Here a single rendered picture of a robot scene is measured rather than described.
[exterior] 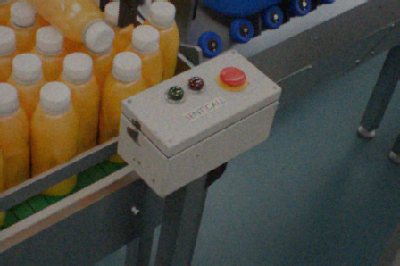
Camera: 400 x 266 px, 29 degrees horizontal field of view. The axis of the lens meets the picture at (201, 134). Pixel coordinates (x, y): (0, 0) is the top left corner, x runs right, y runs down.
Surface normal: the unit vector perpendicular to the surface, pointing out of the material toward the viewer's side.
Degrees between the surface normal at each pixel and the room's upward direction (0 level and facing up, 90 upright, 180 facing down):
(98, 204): 90
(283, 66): 71
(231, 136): 90
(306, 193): 0
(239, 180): 0
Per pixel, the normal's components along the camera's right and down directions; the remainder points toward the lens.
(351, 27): 0.66, 0.34
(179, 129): 0.14, -0.69
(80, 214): 0.65, 0.61
